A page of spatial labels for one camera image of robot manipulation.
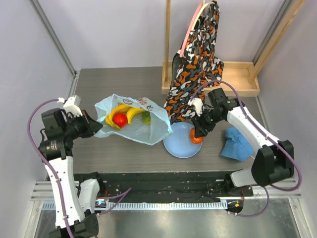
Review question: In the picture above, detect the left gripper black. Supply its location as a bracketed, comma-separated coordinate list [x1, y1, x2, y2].
[62, 109, 103, 139]

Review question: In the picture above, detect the orange fake pumpkin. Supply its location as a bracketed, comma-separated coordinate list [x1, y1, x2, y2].
[189, 127, 204, 144]

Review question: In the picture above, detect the light blue plastic bag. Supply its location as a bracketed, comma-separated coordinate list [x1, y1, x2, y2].
[95, 94, 172, 145]

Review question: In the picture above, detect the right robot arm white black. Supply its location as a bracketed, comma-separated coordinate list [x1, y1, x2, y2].
[188, 88, 294, 196]

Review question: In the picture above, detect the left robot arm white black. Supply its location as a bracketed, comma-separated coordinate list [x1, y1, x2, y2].
[39, 108, 106, 238]

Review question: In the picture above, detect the red fake tomato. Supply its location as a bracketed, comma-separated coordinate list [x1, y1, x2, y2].
[112, 113, 128, 128]

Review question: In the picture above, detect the yellow fake banana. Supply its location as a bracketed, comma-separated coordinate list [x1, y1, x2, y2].
[105, 104, 131, 130]
[126, 107, 146, 124]

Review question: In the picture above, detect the green fake lime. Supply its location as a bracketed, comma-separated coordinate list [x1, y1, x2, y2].
[142, 111, 151, 124]

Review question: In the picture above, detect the camouflage patterned fabric bag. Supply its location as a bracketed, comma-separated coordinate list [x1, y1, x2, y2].
[163, 1, 224, 123]

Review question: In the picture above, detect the blue round plate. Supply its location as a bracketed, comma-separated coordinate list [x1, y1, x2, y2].
[163, 122, 202, 159]

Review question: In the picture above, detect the blue cloth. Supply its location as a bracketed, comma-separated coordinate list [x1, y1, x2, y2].
[220, 127, 254, 162]

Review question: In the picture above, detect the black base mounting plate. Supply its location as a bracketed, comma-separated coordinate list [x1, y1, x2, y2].
[71, 171, 284, 199]

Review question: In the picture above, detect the pink cream hanger hoop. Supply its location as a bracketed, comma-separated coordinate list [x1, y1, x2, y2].
[179, 0, 215, 58]

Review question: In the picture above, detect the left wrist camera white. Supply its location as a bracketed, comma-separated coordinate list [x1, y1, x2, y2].
[57, 95, 83, 117]

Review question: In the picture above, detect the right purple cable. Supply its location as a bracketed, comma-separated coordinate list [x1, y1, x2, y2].
[189, 79, 303, 218]

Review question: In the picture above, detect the purple cable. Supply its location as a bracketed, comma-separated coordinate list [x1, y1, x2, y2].
[26, 98, 132, 238]
[189, 79, 303, 218]

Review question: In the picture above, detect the wooden rack frame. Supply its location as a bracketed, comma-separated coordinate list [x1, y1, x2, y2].
[161, 0, 305, 97]

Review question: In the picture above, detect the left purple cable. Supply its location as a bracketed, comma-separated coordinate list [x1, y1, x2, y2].
[26, 98, 132, 238]

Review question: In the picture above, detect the white slotted cable duct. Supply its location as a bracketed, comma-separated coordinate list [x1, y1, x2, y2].
[42, 200, 228, 211]

